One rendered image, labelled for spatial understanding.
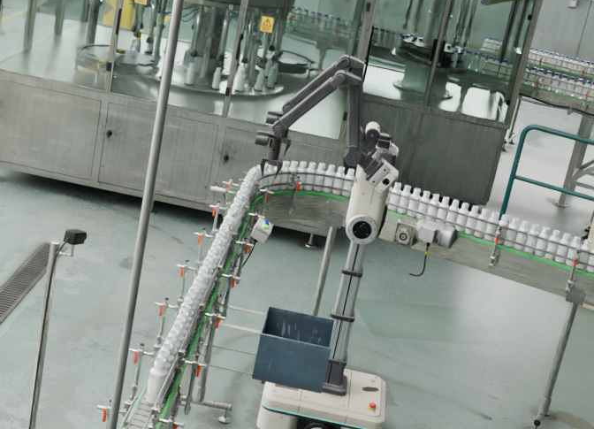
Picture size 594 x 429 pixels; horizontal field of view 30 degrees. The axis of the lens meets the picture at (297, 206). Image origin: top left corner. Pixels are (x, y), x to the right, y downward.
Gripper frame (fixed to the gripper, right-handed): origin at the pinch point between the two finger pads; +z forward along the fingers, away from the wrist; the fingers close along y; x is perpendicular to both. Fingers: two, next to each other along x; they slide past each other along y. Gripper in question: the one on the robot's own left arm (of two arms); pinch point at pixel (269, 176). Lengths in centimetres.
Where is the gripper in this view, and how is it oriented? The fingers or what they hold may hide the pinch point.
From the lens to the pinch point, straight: 538.6
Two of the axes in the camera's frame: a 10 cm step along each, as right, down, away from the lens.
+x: 1.0, -3.0, 9.5
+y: 9.8, 2.2, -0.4
